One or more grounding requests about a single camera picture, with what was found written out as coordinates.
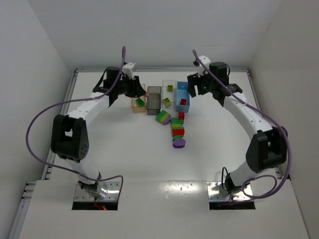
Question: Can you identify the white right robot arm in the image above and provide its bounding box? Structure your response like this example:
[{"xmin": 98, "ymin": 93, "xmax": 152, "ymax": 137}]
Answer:
[{"xmin": 187, "ymin": 56, "xmax": 287, "ymax": 194}]

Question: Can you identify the small red lego stack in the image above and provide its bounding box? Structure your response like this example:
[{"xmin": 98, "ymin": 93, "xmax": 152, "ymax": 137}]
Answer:
[{"xmin": 177, "ymin": 112, "xmax": 185, "ymax": 124}]

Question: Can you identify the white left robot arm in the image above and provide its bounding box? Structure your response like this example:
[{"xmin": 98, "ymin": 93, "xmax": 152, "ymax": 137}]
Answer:
[{"xmin": 51, "ymin": 63, "xmax": 146, "ymax": 185}]

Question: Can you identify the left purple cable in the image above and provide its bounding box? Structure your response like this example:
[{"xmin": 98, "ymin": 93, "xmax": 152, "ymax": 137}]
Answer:
[{"xmin": 25, "ymin": 46, "xmax": 126, "ymax": 200}]

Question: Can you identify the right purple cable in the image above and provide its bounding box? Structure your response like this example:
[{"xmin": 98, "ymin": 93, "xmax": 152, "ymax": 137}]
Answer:
[{"xmin": 192, "ymin": 49, "xmax": 292, "ymax": 201}]

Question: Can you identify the red green lego stack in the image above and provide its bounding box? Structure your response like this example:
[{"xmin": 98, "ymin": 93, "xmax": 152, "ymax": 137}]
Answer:
[{"xmin": 171, "ymin": 118, "xmax": 185, "ymax": 139}]

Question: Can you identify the clear plastic bin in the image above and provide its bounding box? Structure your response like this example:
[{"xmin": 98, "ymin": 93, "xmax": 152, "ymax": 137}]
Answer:
[{"xmin": 161, "ymin": 80, "xmax": 176, "ymax": 109}]

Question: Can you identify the green lime purple lego block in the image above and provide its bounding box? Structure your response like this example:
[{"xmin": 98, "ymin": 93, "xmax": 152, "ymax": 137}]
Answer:
[{"xmin": 156, "ymin": 110, "xmax": 171, "ymax": 125}]

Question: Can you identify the grey translucent bin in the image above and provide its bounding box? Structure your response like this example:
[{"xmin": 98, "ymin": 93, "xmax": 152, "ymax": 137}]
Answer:
[{"xmin": 146, "ymin": 86, "xmax": 161, "ymax": 115}]

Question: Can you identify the blue plastic bin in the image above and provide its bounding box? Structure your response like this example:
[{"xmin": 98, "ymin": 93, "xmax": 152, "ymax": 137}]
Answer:
[{"xmin": 175, "ymin": 81, "xmax": 190, "ymax": 113}]

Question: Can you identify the orange translucent bin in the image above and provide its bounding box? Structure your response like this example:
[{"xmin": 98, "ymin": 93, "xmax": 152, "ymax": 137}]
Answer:
[{"xmin": 131, "ymin": 95, "xmax": 147, "ymax": 113}]

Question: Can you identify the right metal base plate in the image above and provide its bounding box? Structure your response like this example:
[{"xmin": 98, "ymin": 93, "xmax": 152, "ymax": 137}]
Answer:
[{"xmin": 207, "ymin": 180, "xmax": 254, "ymax": 203}]

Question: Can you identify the red lego brick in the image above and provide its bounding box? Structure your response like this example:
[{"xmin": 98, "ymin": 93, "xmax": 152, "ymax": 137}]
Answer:
[{"xmin": 180, "ymin": 98, "xmax": 187, "ymax": 106}]

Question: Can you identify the green lego brick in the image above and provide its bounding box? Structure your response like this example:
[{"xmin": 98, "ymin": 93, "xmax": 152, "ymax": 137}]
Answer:
[{"xmin": 135, "ymin": 98, "xmax": 145, "ymax": 107}]

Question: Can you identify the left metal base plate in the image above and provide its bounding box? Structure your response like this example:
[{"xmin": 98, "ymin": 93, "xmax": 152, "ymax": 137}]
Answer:
[{"xmin": 74, "ymin": 181, "xmax": 121, "ymax": 203}]

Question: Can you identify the lime lego brick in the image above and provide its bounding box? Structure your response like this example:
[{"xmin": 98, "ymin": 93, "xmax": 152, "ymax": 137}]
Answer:
[
  {"xmin": 163, "ymin": 98, "xmax": 171, "ymax": 108},
  {"xmin": 167, "ymin": 85, "xmax": 173, "ymax": 92}
]

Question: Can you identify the purple rounded lego brick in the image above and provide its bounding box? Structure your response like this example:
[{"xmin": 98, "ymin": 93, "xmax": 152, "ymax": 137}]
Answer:
[{"xmin": 172, "ymin": 138, "xmax": 186, "ymax": 148}]

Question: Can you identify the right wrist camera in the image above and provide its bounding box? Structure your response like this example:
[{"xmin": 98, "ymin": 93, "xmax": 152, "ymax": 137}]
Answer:
[{"xmin": 193, "ymin": 55, "xmax": 211, "ymax": 77}]

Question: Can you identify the metal base plate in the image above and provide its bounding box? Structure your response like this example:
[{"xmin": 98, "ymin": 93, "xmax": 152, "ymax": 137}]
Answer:
[
  {"xmin": 74, "ymin": 181, "xmax": 121, "ymax": 203},
  {"xmin": 207, "ymin": 180, "xmax": 254, "ymax": 203}
]

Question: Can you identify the purple cable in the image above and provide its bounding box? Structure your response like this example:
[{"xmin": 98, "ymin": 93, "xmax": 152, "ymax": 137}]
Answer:
[
  {"xmin": 25, "ymin": 46, "xmax": 126, "ymax": 200},
  {"xmin": 192, "ymin": 49, "xmax": 292, "ymax": 201}
]

